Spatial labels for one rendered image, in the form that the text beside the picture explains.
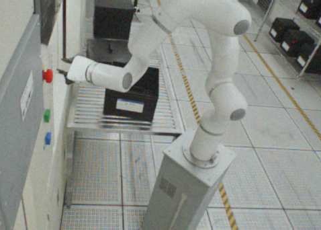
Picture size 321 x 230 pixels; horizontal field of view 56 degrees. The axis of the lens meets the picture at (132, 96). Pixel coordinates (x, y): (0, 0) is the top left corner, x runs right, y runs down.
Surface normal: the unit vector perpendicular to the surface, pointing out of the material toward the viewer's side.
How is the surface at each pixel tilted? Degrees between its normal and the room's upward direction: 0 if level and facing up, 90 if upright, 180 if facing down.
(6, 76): 0
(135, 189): 0
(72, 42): 90
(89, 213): 0
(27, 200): 90
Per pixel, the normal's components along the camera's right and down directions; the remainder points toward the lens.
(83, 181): 0.14, -0.77
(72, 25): 0.06, 0.62
